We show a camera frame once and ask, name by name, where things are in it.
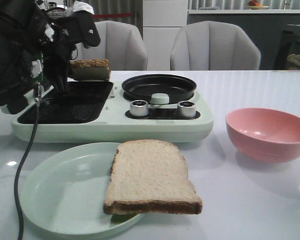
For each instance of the round black frying pan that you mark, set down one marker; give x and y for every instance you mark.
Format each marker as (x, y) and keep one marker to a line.
(142, 87)

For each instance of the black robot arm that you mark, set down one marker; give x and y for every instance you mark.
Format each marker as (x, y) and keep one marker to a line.
(27, 31)

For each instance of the breakfast maker hinged lid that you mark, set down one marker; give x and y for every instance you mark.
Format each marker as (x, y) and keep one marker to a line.
(13, 104)

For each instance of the grey kitchen counter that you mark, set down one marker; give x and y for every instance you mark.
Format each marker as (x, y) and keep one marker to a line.
(264, 27)

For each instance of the mint green breakfast maker base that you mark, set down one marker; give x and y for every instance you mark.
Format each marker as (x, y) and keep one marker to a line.
(97, 111)

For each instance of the right grey upholstered chair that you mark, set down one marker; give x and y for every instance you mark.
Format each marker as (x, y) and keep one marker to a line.
(213, 46)

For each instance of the red barrier belt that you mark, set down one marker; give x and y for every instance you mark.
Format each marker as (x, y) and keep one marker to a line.
(113, 15)

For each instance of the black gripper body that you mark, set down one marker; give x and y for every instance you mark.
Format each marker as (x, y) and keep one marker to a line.
(55, 40)

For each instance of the pink bowl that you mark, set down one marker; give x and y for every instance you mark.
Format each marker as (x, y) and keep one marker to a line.
(264, 134)

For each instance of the silver control knob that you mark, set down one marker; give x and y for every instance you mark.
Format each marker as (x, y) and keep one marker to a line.
(186, 109)
(139, 108)

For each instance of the left silver control knob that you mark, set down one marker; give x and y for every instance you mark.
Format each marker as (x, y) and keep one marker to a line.
(139, 108)

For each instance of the bread slice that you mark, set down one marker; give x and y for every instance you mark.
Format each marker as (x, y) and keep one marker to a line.
(90, 70)
(150, 176)

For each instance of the fruit plate on counter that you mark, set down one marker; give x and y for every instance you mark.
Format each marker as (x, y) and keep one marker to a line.
(256, 5)

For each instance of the left grey upholstered chair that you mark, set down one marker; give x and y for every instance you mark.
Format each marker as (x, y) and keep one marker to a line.
(120, 43)

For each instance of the mint green round plate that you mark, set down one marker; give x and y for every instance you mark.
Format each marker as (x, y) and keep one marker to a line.
(63, 197)

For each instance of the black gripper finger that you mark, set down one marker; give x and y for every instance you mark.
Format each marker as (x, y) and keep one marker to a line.
(58, 76)

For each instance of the right silver control knob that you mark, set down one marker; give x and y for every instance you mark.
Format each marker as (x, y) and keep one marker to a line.
(186, 109)

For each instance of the grey upholstered chair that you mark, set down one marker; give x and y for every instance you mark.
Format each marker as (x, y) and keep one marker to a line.
(213, 46)
(120, 43)

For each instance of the white cabinet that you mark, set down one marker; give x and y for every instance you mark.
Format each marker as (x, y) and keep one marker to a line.
(162, 19)

